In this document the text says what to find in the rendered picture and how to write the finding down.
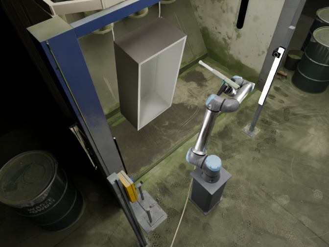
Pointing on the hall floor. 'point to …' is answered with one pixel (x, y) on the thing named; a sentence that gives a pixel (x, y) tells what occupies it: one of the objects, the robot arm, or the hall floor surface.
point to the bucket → (290, 63)
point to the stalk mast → (122, 196)
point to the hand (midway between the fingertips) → (225, 83)
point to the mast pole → (275, 74)
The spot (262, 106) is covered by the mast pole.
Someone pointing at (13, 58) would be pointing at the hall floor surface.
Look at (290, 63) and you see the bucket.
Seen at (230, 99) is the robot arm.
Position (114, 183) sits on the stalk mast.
